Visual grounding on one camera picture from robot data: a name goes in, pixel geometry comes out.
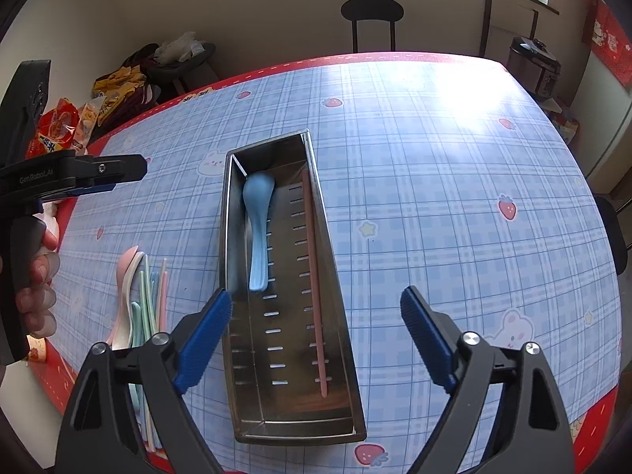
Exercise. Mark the yellow snack bag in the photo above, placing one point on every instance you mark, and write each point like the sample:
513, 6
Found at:
118, 81

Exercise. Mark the steel pressure cooker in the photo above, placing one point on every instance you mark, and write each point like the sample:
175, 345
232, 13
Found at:
533, 69

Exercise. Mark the black round-back chair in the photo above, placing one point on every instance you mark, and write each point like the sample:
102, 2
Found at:
373, 7

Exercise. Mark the red snack bag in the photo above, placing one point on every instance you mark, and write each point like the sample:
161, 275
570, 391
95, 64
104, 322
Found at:
57, 123

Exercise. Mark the light blue spoon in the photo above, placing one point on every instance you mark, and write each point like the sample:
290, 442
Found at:
259, 256

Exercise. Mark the white bowl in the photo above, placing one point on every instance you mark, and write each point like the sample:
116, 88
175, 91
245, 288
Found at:
52, 219

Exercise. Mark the white plastic bag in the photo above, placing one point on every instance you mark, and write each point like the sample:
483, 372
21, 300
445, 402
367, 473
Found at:
177, 47

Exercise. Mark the stainless steel utensil tray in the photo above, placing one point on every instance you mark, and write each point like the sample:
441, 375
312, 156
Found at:
286, 355

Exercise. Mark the blue plaid tablecloth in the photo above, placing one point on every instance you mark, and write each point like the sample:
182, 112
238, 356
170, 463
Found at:
419, 182

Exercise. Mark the dark red cloth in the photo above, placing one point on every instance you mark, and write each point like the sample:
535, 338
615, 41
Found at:
140, 57

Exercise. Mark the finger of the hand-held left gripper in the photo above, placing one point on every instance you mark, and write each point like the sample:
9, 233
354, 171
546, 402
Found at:
91, 189
113, 168

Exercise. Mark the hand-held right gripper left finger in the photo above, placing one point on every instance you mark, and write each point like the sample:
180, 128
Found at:
205, 340

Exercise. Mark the green spoon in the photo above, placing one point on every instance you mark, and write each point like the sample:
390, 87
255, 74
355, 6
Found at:
138, 321

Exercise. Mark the orange white snack packet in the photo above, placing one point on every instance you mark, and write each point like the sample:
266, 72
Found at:
89, 118

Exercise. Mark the person's left hand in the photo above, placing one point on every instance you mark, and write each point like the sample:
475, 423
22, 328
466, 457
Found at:
42, 276

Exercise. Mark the white refrigerator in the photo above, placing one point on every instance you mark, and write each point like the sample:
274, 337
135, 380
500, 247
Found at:
614, 133

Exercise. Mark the colourful cardboard box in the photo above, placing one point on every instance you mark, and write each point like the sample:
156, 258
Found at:
565, 126

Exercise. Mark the pink spoon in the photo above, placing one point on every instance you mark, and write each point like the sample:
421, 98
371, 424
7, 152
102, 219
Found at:
126, 276

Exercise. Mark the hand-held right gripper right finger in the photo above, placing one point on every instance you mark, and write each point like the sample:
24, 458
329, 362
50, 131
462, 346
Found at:
427, 340

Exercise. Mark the beige chopstick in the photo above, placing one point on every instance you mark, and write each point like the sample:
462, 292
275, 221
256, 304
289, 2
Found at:
153, 301

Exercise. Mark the pink chopstick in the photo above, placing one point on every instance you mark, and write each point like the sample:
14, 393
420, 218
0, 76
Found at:
316, 306

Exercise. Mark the dark wooden chair frame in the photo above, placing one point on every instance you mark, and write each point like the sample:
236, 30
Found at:
488, 24

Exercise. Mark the red wall poster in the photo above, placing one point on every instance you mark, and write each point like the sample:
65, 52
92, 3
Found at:
612, 44

